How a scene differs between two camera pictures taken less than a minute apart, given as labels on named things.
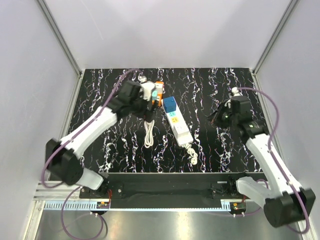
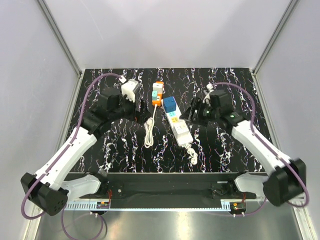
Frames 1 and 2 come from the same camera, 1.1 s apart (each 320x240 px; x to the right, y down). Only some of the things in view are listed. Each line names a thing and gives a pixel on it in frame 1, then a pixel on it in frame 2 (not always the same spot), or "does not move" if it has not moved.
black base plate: [169, 190] does not move
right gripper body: [224, 118] -> [203, 115]
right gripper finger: [213, 116] -> [185, 116]
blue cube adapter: [169, 104] does not move
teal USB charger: [154, 94] does not move
